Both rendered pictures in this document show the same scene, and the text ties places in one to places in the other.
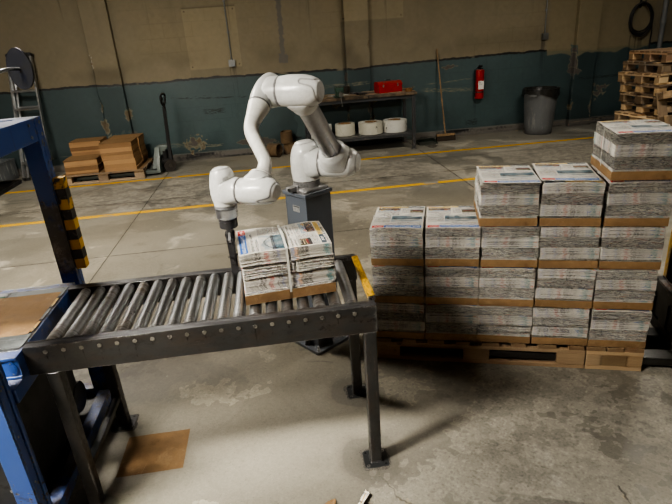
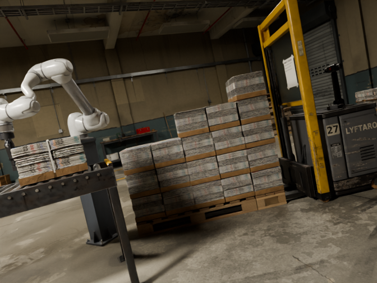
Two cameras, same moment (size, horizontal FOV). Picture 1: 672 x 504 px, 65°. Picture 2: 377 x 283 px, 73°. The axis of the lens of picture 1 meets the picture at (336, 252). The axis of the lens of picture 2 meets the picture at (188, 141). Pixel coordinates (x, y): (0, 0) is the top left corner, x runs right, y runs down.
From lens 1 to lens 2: 0.87 m
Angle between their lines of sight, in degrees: 23
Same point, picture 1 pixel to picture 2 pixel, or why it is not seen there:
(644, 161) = (249, 87)
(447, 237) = (164, 148)
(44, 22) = not seen: outside the picture
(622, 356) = (275, 197)
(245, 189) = (13, 105)
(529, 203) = (202, 120)
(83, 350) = not seen: outside the picture
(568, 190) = (219, 109)
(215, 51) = (50, 126)
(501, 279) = (199, 166)
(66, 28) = not seen: outside the picture
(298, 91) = (55, 65)
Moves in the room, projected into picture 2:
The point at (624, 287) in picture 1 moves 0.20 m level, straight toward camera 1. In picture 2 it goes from (262, 156) to (262, 160)
